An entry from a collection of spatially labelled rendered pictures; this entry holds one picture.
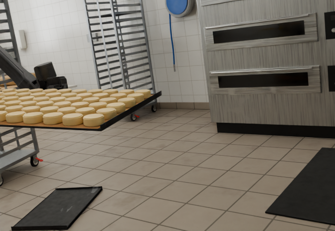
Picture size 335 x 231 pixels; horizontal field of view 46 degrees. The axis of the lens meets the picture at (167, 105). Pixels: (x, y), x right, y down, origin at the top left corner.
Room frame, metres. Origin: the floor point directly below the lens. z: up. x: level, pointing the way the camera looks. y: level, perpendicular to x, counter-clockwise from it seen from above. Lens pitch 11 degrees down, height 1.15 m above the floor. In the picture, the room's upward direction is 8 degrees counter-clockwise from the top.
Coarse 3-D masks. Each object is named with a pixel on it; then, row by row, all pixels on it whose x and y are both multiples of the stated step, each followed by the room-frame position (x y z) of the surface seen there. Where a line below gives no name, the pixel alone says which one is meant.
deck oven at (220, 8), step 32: (224, 0) 3.82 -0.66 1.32; (256, 0) 3.66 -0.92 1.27; (288, 0) 3.48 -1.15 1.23; (320, 0) 3.32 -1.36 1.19; (224, 32) 3.84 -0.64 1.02; (256, 32) 3.64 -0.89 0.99; (288, 32) 3.46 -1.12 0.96; (320, 32) 3.33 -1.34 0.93; (224, 64) 3.90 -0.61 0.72; (256, 64) 3.69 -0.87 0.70; (288, 64) 3.51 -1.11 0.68; (320, 64) 3.34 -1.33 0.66; (224, 96) 3.92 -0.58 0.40; (256, 96) 3.71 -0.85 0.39; (288, 96) 3.52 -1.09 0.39; (320, 96) 3.35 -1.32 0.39; (224, 128) 3.99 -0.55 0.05; (256, 128) 3.77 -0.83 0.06; (288, 128) 3.58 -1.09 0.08; (320, 128) 3.40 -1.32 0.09
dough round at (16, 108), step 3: (15, 105) 1.11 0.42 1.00; (18, 105) 1.11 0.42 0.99; (6, 108) 1.08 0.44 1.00; (9, 108) 1.08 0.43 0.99; (12, 108) 1.08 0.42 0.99; (15, 108) 1.07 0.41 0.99; (18, 108) 1.08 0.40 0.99; (21, 108) 1.08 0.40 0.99; (6, 111) 1.07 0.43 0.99; (9, 111) 1.07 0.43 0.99; (12, 111) 1.07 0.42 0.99; (15, 111) 1.07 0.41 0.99
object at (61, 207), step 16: (64, 192) 2.92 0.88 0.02; (80, 192) 2.88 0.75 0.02; (96, 192) 2.83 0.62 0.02; (48, 208) 2.66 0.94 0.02; (64, 208) 2.62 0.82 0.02; (80, 208) 2.58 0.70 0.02; (16, 224) 2.47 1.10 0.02; (32, 224) 2.44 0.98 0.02; (48, 224) 2.41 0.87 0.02; (64, 224) 2.37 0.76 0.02
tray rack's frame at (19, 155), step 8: (8, 8) 3.82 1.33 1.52; (8, 16) 3.81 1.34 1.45; (8, 24) 3.81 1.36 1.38; (16, 48) 3.82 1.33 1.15; (16, 56) 3.81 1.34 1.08; (32, 128) 3.81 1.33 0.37; (16, 136) 3.91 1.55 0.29; (32, 136) 3.81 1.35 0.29; (0, 152) 3.92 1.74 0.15; (16, 152) 3.83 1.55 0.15; (24, 152) 3.79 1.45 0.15; (32, 152) 3.74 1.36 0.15; (0, 160) 3.62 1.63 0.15; (8, 160) 3.58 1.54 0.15; (16, 160) 3.54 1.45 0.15; (0, 168) 3.36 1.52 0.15; (0, 176) 3.33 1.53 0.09
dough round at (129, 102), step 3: (120, 99) 1.11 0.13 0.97; (123, 99) 1.10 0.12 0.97; (126, 99) 1.10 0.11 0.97; (129, 99) 1.10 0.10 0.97; (132, 99) 1.10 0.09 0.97; (135, 99) 1.10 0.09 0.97; (120, 102) 1.09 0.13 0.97; (123, 102) 1.08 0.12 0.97; (126, 102) 1.08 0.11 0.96; (129, 102) 1.08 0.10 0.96; (132, 102) 1.09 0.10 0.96; (135, 102) 1.10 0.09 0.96; (126, 105) 1.08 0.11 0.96; (129, 105) 1.08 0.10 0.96; (132, 105) 1.09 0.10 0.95
